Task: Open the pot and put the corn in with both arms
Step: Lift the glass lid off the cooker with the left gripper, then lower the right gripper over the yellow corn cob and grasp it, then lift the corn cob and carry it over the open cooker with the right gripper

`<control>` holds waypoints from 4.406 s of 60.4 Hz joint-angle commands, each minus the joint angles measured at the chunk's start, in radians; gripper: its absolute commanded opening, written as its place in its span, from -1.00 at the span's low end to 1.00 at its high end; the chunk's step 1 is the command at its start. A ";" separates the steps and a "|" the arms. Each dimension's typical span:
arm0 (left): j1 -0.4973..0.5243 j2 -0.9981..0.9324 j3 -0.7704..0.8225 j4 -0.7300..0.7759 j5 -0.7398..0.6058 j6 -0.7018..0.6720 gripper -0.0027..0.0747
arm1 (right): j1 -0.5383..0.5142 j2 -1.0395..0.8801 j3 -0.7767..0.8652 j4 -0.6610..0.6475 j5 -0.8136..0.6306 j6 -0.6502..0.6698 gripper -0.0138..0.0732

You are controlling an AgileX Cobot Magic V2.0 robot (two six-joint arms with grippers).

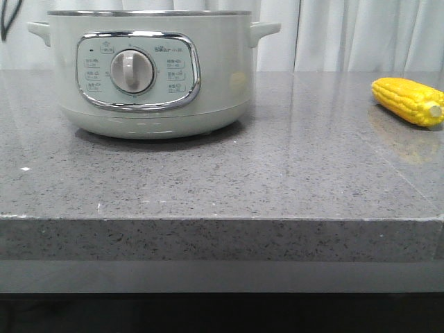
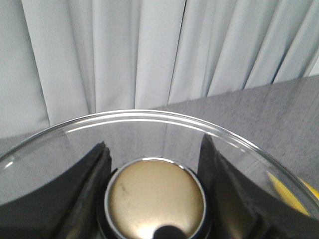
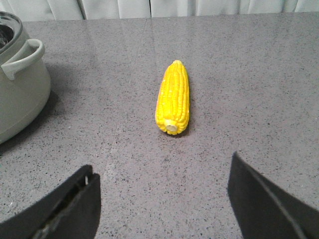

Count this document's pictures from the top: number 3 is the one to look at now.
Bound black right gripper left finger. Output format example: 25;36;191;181
0;165;101;239

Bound pale green electric cooking pot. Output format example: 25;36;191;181
0;11;51;143

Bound yellow corn cob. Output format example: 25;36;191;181
155;60;190;135

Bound white curtain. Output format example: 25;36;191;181
0;0;319;21

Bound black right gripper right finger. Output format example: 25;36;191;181
228;152;319;239

